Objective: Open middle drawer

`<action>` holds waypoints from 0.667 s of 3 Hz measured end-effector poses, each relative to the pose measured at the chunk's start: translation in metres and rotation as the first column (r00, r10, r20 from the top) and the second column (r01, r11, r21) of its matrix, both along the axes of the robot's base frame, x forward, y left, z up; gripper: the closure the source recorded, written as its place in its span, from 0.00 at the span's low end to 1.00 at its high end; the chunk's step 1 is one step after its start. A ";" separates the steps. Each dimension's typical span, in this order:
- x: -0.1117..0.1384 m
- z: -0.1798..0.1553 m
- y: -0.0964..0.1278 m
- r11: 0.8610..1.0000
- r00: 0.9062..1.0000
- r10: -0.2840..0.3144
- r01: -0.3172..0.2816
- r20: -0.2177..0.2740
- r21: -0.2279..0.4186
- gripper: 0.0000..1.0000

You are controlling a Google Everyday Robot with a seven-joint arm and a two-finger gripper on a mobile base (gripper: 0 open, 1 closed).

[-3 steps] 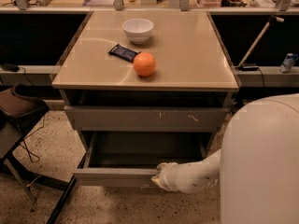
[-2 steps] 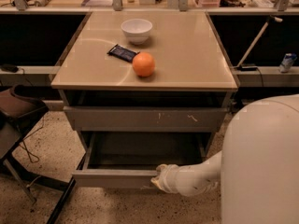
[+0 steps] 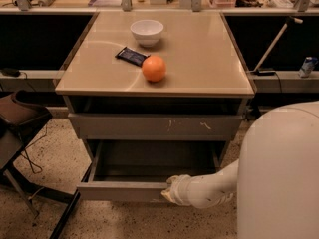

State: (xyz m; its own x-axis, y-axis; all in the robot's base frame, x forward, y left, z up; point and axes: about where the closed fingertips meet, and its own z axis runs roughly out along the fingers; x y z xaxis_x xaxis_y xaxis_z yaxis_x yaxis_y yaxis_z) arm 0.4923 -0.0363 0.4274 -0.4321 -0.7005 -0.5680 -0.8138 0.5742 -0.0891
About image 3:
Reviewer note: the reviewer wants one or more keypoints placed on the brown chair left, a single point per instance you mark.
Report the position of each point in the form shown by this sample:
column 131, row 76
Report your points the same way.
column 20, row 122

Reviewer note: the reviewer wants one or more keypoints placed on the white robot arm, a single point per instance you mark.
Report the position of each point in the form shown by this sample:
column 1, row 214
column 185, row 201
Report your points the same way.
column 276, row 178

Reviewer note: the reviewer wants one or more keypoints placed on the black power adapter left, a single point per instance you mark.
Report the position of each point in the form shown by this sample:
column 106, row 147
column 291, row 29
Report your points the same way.
column 10, row 72

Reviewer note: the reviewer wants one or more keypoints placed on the grey top drawer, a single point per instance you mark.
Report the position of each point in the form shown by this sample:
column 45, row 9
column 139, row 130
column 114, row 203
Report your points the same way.
column 155, row 127

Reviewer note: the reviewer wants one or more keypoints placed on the dark blue snack bar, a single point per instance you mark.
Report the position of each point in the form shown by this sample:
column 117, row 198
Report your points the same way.
column 131, row 56

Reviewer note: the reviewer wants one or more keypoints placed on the white bowl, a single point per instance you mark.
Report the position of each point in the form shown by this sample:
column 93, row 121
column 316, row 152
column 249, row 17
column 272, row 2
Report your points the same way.
column 147, row 32

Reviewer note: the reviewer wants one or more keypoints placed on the black power adapter right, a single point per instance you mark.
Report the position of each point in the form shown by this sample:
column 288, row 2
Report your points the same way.
column 264, row 72

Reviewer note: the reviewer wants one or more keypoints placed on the grey drawer cabinet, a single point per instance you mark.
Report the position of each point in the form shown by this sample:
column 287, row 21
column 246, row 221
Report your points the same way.
column 204, row 75

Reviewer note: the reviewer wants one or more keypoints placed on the blue white can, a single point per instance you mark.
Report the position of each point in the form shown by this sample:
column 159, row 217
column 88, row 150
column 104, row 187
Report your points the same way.
column 308, row 66

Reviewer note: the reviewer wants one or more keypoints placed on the grey drawer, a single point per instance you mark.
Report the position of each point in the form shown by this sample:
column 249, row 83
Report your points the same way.
column 155, row 127
column 137, row 171

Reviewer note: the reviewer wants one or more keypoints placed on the black power adapter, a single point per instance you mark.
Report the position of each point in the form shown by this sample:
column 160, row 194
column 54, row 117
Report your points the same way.
column 10, row 72
column 264, row 72

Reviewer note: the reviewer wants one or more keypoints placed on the orange fruit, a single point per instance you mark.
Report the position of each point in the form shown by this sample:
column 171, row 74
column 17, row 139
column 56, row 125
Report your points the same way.
column 154, row 68

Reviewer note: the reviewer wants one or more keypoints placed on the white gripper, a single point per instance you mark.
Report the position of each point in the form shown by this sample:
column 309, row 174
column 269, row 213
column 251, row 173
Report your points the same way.
column 179, row 188

